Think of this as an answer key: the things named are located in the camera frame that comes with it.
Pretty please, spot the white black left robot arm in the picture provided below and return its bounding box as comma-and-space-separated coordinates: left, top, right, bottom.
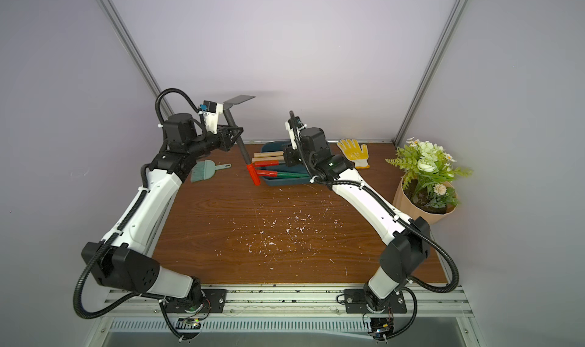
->
73, 88, 250, 320

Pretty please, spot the wooden handle small hoe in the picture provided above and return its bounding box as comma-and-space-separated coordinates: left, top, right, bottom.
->
254, 150, 283, 158

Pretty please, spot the green tool red grip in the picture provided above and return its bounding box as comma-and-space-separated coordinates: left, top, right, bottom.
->
256, 170, 311, 179

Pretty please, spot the tan ribbed flower pot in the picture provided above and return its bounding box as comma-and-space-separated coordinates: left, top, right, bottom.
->
392, 177, 457, 225

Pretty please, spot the aluminium front rail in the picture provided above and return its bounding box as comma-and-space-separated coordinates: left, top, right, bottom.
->
85, 284, 487, 346

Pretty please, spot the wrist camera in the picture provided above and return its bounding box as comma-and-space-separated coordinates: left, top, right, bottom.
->
285, 116, 306, 150
200, 100, 223, 135

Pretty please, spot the yellow white work glove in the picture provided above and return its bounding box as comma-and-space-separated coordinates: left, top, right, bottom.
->
337, 139, 370, 170

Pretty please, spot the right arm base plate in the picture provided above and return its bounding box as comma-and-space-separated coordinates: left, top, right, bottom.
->
336, 289, 407, 314

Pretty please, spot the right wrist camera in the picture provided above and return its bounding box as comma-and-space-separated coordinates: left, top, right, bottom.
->
285, 116, 306, 150

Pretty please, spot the grey tool red grip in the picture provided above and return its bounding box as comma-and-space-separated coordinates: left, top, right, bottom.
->
223, 95, 261, 186
253, 160, 284, 167

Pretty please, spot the green hand brush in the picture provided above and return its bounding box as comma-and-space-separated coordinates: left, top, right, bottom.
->
190, 160, 232, 182

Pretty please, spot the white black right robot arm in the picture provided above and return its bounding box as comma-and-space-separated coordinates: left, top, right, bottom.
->
285, 112, 460, 313

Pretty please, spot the teal plastic storage box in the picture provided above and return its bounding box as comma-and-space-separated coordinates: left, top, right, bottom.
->
260, 139, 321, 187

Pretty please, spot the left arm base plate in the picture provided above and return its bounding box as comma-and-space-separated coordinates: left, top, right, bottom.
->
165, 288, 227, 314

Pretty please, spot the green artificial flower plant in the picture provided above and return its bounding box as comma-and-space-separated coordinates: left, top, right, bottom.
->
385, 138, 472, 214

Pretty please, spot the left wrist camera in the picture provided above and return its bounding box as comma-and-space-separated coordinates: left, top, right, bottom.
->
200, 100, 223, 135

